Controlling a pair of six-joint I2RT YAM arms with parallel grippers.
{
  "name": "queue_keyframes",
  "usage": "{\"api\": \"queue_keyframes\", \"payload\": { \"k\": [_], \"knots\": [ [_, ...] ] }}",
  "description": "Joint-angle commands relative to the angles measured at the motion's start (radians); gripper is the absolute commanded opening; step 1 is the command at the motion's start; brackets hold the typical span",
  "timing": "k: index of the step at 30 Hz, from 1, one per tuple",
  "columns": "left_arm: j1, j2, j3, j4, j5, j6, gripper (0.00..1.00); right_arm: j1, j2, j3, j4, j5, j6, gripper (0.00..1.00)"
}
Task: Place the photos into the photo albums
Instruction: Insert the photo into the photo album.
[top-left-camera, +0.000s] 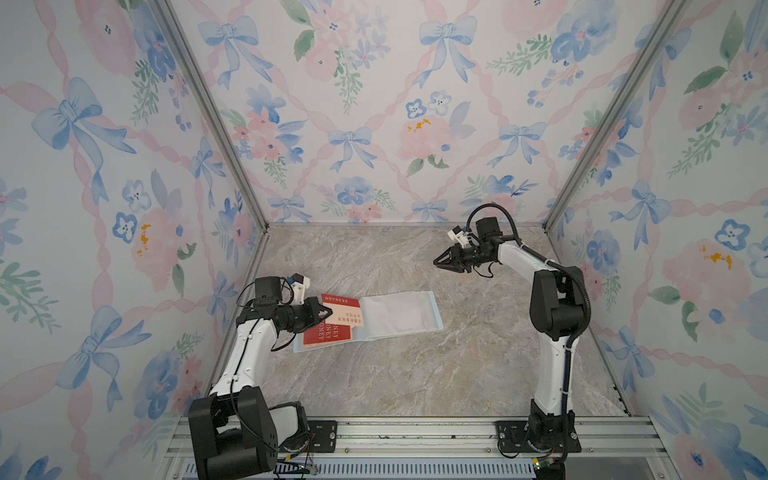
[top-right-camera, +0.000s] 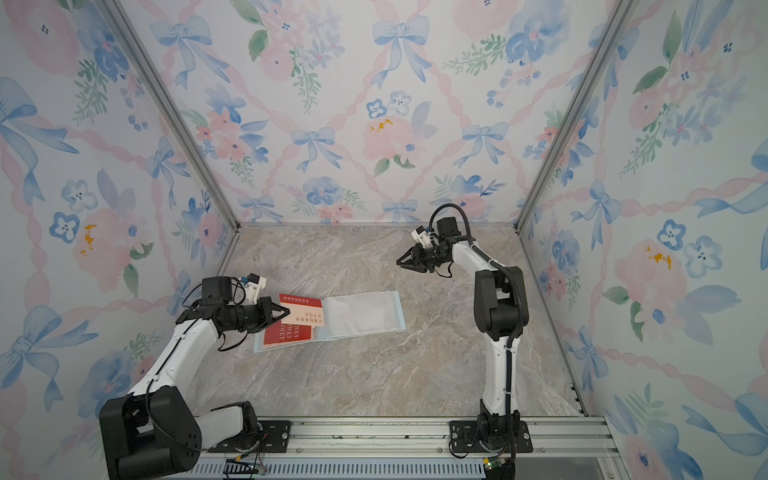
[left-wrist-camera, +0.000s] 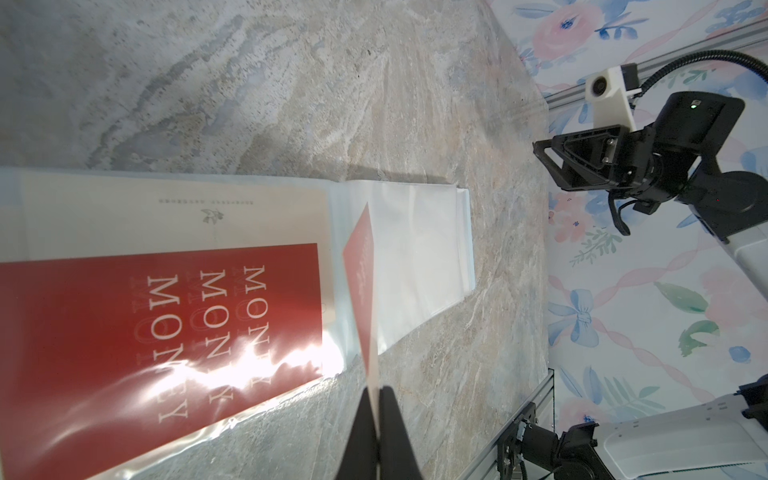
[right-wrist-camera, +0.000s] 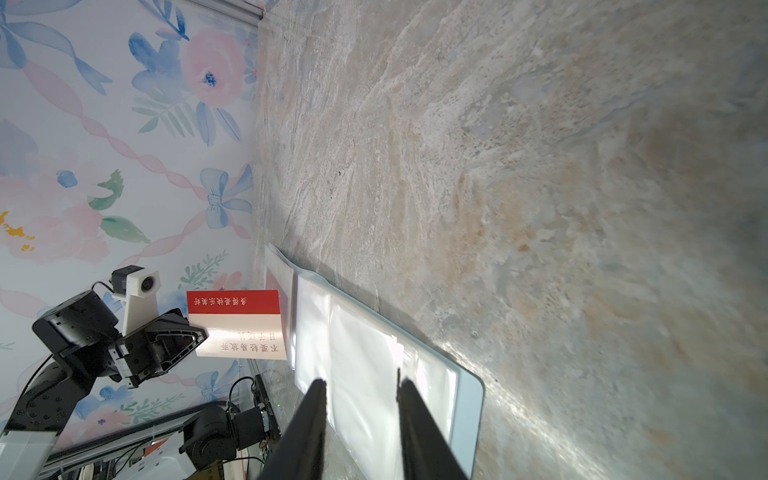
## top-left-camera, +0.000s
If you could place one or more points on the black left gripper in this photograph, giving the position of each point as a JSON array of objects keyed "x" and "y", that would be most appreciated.
[{"x": 311, "y": 305}]

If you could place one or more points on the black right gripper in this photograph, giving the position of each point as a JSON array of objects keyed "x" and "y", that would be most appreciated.
[{"x": 456, "y": 263}]

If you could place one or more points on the red and cream card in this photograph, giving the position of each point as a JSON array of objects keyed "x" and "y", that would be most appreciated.
[{"x": 345, "y": 311}]

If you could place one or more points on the red money card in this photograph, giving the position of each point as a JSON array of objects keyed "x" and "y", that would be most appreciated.
[{"x": 326, "y": 334}]

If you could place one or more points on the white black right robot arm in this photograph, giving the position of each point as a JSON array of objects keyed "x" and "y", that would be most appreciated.
[{"x": 559, "y": 310}]

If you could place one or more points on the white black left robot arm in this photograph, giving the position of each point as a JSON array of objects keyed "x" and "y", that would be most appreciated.
[{"x": 234, "y": 433}]

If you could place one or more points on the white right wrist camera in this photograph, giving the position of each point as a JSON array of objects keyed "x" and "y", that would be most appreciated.
[{"x": 461, "y": 237}]

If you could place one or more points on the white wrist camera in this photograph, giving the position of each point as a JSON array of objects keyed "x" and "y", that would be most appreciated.
[
  {"x": 461, "y": 237},
  {"x": 299, "y": 285}
]

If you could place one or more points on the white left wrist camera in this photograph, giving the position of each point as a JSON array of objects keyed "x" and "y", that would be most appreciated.
[{"x": 299, "y": 285}]

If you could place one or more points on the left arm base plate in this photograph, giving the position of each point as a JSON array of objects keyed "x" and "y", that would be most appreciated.
[{"x": 317, "y": 436}]

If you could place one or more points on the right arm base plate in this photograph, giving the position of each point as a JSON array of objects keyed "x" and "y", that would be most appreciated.
[{"x": 517, "y": 437}]

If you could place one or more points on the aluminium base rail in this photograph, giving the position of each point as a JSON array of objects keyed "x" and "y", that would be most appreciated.
[{"x": 474, "y": 448}]

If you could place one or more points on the aluminium corner post right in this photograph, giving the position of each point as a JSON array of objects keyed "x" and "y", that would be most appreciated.
[{"x": 658, "y": 36}]

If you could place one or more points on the aluminium corner post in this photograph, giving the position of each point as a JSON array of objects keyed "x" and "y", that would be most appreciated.
[
  {"x": 180, "y": 46},
  {"x": 658, "y": 36}
]

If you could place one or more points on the aluminium corner post left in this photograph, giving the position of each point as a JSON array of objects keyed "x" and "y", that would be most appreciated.
[{"x": 180, "y": 46}]

